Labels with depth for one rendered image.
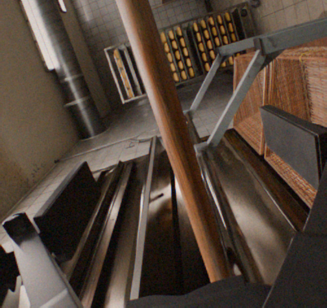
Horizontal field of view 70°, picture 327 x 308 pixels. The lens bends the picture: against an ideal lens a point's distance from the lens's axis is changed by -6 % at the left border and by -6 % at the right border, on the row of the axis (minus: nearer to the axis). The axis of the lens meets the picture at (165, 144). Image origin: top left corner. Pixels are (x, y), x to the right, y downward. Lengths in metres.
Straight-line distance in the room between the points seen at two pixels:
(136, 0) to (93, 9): 5.25
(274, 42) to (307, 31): 0.09
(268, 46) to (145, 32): 0.44
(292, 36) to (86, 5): 5.08
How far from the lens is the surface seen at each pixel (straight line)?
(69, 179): 0.16
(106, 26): 5.39
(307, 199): 0.99
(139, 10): 0.25
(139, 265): 0.73
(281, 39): 0.67
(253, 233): 0.95
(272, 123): 0.16
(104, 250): 1.11
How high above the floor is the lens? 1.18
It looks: 6 degrees up
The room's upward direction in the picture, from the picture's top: 107 degrees counter-clockwise
